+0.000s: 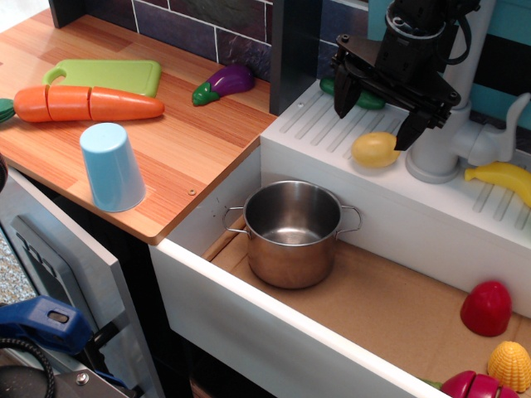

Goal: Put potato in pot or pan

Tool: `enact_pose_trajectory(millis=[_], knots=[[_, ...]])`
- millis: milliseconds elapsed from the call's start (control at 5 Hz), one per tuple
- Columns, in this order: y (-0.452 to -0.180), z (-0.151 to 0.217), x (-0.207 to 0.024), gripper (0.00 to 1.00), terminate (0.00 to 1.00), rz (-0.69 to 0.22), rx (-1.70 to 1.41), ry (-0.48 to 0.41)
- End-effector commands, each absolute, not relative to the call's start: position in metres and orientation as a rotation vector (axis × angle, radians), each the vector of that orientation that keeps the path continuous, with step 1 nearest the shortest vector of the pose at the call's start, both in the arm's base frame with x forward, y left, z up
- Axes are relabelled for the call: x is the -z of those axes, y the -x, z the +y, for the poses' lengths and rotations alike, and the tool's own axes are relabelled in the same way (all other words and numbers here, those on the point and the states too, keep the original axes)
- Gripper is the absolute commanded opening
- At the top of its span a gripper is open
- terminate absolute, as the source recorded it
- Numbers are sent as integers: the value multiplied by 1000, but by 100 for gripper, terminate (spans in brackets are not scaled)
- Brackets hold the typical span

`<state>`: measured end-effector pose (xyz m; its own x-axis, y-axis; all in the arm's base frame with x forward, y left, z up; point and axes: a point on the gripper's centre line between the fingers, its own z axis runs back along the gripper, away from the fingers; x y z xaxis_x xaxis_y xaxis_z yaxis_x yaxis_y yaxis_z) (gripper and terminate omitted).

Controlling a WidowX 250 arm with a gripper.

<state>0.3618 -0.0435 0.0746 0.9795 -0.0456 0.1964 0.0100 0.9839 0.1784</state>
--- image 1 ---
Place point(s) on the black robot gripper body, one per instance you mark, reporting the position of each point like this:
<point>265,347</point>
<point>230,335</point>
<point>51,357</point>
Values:
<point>402,68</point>

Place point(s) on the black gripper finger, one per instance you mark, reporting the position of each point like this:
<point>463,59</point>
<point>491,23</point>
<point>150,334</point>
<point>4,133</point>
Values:
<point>411,129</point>
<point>347,91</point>

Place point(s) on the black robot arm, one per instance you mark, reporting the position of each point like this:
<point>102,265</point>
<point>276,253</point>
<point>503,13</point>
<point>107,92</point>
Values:
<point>454,46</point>

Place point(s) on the yellow toy potato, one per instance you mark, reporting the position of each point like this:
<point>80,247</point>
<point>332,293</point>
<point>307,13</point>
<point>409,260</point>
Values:
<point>375,150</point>

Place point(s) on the stainless steel pot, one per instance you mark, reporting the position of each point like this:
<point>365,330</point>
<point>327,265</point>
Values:
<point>292,228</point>

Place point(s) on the green toy cucumber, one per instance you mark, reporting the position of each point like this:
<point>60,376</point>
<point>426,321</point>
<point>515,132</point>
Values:
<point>366,100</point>

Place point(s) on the grey toy faucet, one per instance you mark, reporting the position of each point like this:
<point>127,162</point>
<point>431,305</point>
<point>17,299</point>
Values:
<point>435,156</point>

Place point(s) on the purple toy eggplant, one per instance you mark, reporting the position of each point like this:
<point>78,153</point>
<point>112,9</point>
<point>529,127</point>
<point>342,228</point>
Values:
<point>229,80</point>

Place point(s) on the yellow toy banana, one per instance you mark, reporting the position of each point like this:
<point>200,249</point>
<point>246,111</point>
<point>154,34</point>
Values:
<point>505,175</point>

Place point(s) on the red toy pepper half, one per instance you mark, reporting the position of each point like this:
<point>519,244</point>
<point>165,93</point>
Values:
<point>487,309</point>

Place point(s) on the white toy sink unit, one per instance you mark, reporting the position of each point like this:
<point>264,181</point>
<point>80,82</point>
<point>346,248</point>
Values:
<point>386,321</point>

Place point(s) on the green plastic cutting board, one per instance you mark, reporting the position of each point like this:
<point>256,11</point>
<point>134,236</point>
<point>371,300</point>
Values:
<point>136,76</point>

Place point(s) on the light blue plastic cup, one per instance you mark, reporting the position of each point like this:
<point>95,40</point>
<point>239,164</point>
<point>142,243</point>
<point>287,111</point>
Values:
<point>114,176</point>

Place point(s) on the yellow toy corn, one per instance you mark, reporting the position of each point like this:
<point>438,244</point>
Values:
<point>509,363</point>

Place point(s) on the magenta sliced toy fruit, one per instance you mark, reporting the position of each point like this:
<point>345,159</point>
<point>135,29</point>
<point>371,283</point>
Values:
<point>472,384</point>

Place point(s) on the orange toy carrot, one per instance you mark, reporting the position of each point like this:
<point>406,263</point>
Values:
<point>64,103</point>

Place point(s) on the grey cabinet door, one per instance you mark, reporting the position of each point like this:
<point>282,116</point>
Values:
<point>61,260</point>

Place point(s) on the blue clamp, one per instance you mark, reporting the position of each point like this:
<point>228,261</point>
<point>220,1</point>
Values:
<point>48,322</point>

